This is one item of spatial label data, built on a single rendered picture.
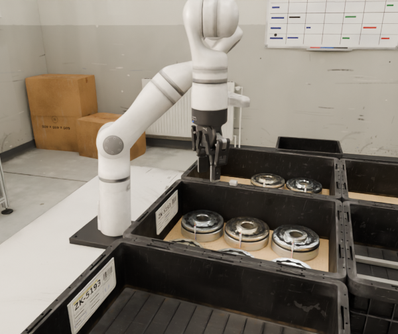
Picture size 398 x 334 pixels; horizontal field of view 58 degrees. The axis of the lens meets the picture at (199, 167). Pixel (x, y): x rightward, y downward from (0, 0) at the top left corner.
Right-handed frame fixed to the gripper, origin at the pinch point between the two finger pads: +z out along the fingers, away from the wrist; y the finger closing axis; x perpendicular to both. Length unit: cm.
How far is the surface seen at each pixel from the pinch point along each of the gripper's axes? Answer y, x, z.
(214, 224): -0.4, 2.0, 14.2
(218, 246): 4.4, 0.5, 17.1
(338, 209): 16.3, 23.1, 7.0
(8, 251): -36, -45, 30
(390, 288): 38.7, 10.8, 7.1
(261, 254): 11.2, 7.6, 17.0
